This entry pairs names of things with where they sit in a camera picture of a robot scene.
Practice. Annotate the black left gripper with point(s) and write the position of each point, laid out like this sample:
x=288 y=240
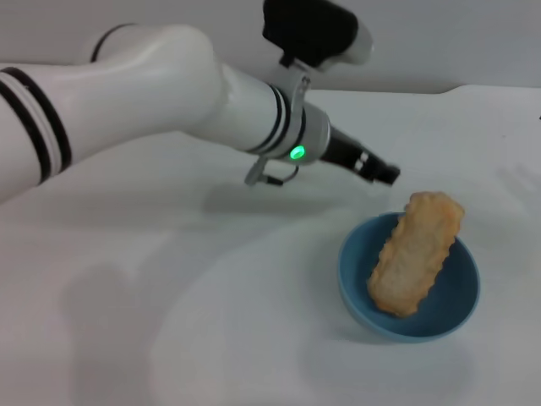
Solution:
x=344 y=150

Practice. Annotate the ridged orange bread loaf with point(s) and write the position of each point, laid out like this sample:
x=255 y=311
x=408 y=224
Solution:
x=414 y=254

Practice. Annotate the blue bowl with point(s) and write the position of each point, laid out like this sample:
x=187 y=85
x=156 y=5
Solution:
x=448 y=304

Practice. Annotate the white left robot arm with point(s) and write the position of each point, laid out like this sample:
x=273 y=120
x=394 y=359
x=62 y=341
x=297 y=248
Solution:
x=148 y=101

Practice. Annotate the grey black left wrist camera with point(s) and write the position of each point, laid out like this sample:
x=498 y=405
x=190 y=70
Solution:
x=313 y=34

